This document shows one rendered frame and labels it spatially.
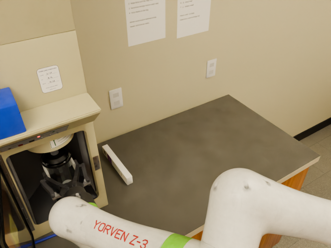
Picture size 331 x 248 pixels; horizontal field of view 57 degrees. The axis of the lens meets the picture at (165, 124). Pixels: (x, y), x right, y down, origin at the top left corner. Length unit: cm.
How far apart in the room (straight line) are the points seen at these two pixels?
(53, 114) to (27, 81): 11
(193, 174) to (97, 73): 66
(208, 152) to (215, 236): 101
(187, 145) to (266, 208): 105
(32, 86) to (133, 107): 84
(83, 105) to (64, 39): 19
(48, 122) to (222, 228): 55
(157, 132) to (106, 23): 65
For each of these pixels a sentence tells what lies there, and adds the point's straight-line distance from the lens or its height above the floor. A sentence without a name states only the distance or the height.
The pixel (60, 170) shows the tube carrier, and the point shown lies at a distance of 118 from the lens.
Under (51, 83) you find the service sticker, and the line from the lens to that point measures 96.
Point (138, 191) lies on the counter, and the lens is 141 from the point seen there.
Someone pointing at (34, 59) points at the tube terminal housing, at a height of 165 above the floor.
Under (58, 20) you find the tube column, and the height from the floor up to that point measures 174.
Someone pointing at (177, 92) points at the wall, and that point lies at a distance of 181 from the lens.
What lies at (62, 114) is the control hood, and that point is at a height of 151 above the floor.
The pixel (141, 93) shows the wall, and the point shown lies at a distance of 167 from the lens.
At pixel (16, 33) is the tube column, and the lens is 89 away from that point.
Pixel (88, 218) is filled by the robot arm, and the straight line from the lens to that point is 80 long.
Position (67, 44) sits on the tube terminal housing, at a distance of 93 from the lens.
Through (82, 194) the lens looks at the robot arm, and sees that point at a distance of 104.
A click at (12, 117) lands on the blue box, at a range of 86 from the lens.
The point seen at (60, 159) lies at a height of 126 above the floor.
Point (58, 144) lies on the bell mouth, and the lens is 110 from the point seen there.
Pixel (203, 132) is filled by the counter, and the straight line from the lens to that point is 172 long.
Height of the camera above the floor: 202
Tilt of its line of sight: 38 degrees down
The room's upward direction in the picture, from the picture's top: straight up
